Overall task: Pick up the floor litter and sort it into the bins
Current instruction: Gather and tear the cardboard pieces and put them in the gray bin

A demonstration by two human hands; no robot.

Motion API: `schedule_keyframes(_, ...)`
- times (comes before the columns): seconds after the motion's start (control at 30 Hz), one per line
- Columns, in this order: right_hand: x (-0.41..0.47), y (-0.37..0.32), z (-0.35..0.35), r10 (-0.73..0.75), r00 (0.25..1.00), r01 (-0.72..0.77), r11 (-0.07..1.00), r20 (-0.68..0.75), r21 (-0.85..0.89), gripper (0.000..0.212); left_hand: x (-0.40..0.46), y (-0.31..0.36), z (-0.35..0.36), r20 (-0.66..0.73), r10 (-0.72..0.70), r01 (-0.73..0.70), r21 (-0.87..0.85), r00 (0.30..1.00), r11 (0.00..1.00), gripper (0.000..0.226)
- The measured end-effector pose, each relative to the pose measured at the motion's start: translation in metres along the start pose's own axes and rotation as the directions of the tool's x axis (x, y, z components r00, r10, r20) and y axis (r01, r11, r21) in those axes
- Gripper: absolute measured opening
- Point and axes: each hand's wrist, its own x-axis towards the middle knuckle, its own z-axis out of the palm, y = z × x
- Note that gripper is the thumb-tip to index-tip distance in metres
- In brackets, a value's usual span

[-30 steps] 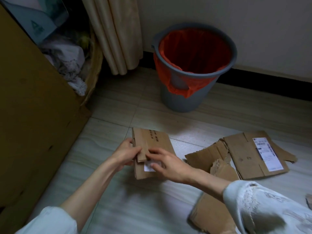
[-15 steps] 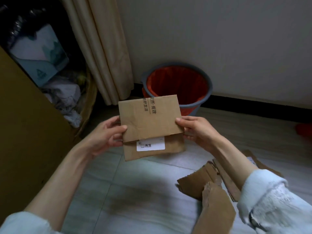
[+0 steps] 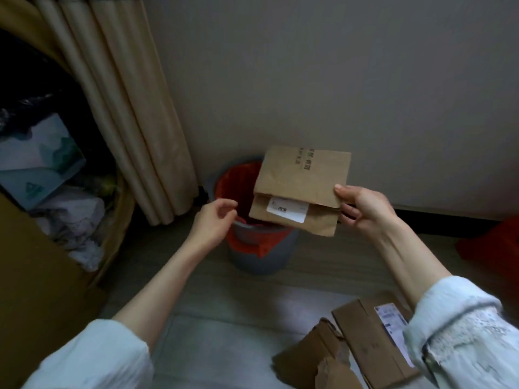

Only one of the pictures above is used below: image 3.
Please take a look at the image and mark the white crumpled plastic bag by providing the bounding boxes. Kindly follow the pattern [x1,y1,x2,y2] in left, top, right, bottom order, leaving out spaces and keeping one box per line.
[30,186,110,273]

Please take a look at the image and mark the person's right forearm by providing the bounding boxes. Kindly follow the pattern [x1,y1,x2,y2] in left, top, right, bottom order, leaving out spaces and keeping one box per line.
[372,222,453,311]

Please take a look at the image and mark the person's left forearm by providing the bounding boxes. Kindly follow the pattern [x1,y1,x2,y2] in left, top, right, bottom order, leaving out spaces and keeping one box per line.
[111,238,208,353]

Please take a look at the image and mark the person's printed right sleeve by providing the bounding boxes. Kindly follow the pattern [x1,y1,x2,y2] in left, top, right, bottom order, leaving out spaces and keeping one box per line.
[403,276,519,389]

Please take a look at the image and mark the red plastic stool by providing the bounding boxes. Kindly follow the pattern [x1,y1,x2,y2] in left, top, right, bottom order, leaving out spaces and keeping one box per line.
[456,216,519,280]

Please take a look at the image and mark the grey bin with red liner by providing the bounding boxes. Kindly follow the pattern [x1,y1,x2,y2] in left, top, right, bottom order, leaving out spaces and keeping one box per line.
[204,156,301,276]

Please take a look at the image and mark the person's white left sleeve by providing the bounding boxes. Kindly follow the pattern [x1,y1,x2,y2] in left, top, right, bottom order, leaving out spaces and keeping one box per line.
[22,319,155,389]

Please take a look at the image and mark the black plastic bag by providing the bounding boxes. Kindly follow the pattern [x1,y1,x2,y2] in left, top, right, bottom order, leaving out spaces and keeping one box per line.
[0,89,74,138]

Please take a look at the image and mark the large open cardboard box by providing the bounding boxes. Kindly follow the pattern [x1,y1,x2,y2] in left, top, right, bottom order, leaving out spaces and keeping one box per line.
[0,0,137,288]

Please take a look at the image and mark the person's left hand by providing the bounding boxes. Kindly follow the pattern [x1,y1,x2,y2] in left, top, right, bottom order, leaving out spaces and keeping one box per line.
[184,198,239,256]

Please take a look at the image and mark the white teal printed box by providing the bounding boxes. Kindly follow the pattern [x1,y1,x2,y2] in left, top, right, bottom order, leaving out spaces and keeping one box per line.
[0,113,87,211]

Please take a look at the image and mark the striped brown curtain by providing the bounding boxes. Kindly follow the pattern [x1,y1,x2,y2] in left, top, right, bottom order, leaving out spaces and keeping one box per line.
[30,0,199,226]

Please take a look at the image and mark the person's right hand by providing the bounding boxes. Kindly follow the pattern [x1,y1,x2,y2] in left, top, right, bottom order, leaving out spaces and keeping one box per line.
[334,184,402,239]

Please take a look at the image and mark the cardboard piece white label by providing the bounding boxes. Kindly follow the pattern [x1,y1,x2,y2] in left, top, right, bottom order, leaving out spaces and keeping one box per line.
[248,145,352,238]

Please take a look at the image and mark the torn cardboard pieces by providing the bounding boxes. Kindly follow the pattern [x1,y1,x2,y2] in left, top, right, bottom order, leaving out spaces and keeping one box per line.
[272,293,424,389]

